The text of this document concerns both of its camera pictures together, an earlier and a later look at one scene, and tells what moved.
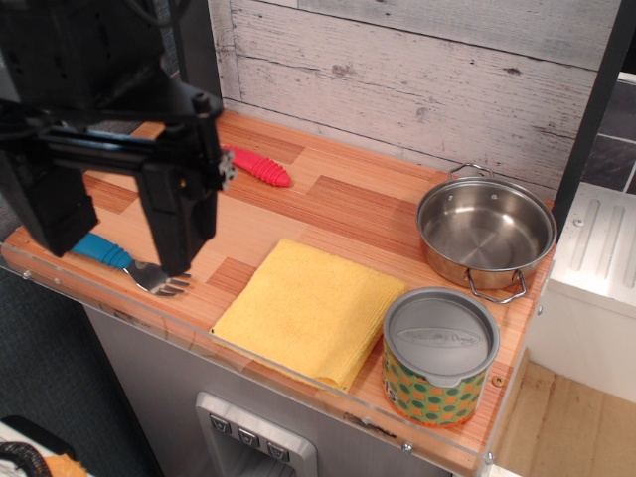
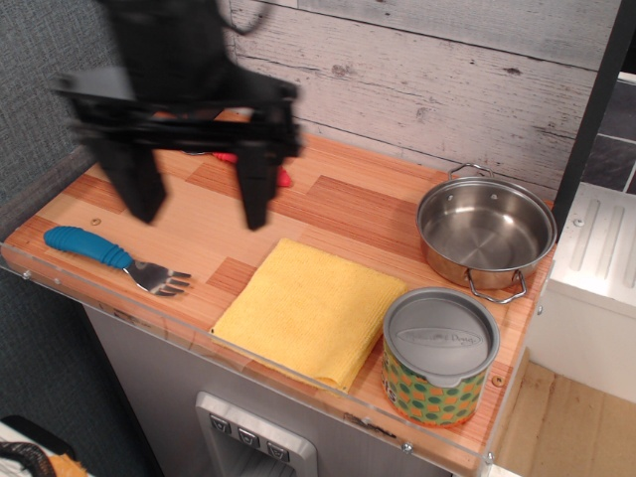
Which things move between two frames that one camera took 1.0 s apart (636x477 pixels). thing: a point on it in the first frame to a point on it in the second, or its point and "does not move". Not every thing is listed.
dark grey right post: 620,59 does not move
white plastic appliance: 585,320 does not move
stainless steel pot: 484,230 does not move
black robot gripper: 151,122 to 126,111
